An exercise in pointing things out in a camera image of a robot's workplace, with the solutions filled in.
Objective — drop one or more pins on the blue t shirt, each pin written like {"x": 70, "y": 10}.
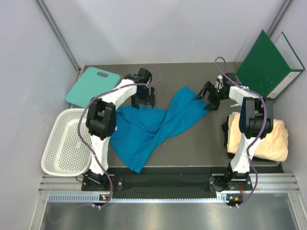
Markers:
{"x": 140, "y": 131}

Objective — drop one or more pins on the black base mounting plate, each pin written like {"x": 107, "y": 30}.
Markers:
{"x": 174, "y": 186}

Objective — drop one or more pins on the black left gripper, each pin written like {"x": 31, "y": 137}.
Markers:
{"x": 148, "y": 100}

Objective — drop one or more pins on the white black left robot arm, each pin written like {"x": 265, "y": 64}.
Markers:
{"x": 101, "y": 122}

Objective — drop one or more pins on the grey slotted cable duct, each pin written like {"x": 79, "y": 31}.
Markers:
{"x": 102, "y": 198}

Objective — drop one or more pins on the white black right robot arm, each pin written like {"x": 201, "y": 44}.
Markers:
{"x": 255, "y": 122}

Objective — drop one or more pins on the green lever arch binder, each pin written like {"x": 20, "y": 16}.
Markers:
{"x": 270, "y": 67}

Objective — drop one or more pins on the cream folded t shirt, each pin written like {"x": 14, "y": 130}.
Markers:
{"x": 273, "y": 147}

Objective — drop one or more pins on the aluminium frame rail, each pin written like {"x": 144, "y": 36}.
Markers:
{"x": 58, "y": 34}

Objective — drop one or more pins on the teal cutting board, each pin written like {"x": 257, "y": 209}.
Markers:
{"x": 93, "y": 82}

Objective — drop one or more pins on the white blue marker pen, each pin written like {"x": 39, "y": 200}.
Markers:
{"x": 235, "y": 105}

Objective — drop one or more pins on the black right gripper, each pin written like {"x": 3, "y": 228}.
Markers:
{"x": 214, "y": 105}

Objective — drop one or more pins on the white perforated plastic basket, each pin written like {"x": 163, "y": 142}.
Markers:
{"x": 65, "y": 154}

